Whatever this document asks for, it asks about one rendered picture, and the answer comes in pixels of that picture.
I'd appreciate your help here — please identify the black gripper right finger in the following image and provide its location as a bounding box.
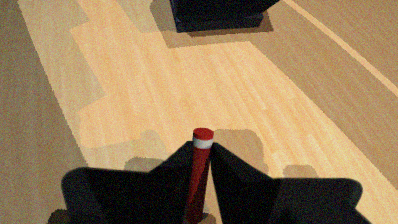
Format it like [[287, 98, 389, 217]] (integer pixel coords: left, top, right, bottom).
[[210, 142, 363, 224]]

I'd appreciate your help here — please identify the grey sloped panel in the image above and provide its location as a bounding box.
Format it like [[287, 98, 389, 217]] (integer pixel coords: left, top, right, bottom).
[[169, 0, 280, 33]]

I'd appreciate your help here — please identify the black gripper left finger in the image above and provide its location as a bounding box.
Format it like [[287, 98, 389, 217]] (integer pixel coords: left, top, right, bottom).
[[61, 141, 194, 224]]

